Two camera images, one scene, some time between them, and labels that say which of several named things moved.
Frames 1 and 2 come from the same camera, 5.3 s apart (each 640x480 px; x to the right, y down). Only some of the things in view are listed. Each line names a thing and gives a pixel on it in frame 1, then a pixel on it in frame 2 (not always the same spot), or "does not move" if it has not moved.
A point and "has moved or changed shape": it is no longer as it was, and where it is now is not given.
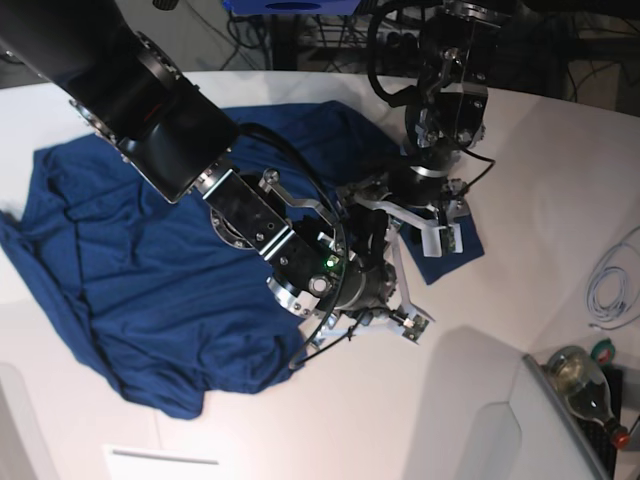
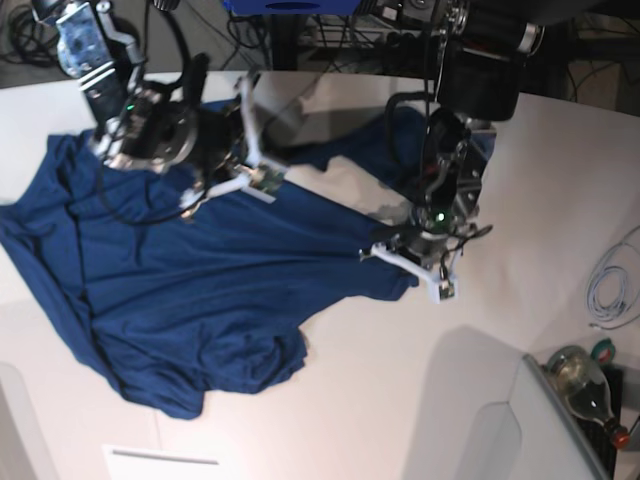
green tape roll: x=604 y=351 does not move
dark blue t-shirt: x=171 y=320 has moved or changed shape
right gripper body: x=416 y=187 -> x=426 y=249
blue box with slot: x=292 y=7 does not move
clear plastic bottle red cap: x=576 y=375 does not move
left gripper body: x=369 y=282 -> x=220 y=147
